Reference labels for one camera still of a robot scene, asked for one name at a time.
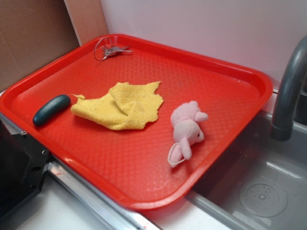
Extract grey faucet spout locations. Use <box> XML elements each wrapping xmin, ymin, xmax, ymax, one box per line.
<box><xmin>270</xmin><ymin>36</ymin><xmax>307</xmax><ymax>141</ymax></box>

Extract dark green toy cucumber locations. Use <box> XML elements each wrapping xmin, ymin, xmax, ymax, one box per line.
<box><xmin>32</xmin><ymin>94</ymin><xmax>71</xmax><ymax>127</ymax></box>

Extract round sink drain cover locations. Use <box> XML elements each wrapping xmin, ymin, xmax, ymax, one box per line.
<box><xmin>239</xmin><ymin>182</ymin><xmax>287</xmax><ymax>218</ymax></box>

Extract silver keys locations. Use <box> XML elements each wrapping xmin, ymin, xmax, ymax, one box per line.
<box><xmin>94</xmin><ymin>37</ymin><xmax>133</xmax><ymax>61</ymax></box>

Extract brown cardboard panel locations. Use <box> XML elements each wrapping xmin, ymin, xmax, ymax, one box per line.
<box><xmin>0</xmin><ymin>0</ymin><xmax>108</xmax><ymax>91</ymax></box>

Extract pink plush toy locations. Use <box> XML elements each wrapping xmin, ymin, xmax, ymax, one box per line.
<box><xmin>167</xmin><ymin>101</ymin><xmax>208</xmax><ymax>168</ymax></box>

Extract grey sink basin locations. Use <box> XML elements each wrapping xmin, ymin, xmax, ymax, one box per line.
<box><xmin>187</xmin><ymin>112</ymin><xmax>307</xmax><ymax>230</ymax></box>

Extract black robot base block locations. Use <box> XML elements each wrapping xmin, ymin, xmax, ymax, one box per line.
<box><xmin>0</xmin><ymin>122</ymin><xmax>50</xmax><ymax>221</ymax></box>

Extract yellow knitted cloth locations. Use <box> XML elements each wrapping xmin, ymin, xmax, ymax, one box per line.
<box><xmin>71</xmin><ymin>81</ymin><xmax>164</xmax><ymax>131</ymax></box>

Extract red plastic tray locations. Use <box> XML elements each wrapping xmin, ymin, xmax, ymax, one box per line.
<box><xmin>0</xmin><ymin>34</ymin><xmax>273</xmax><ymax>210</ymax></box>

